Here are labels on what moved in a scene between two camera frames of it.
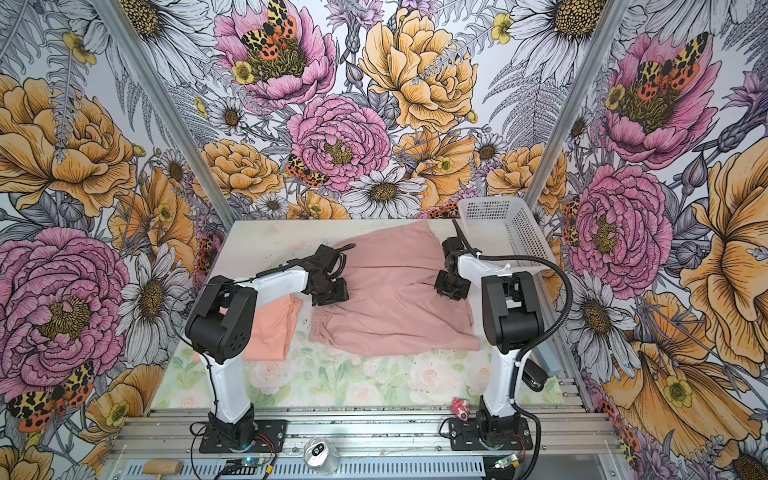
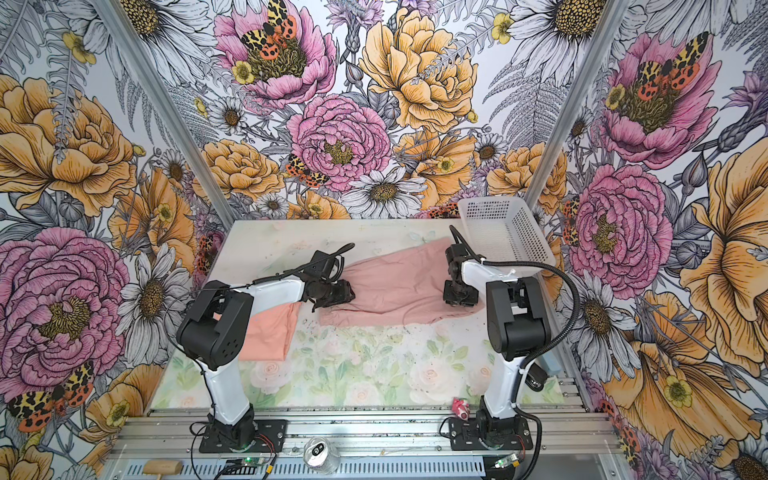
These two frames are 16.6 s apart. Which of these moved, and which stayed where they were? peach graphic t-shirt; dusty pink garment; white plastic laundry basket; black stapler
Moved: dusty pink garment
Stayed: peach graphic t-shirt; black stapler; white plastic laundry basket
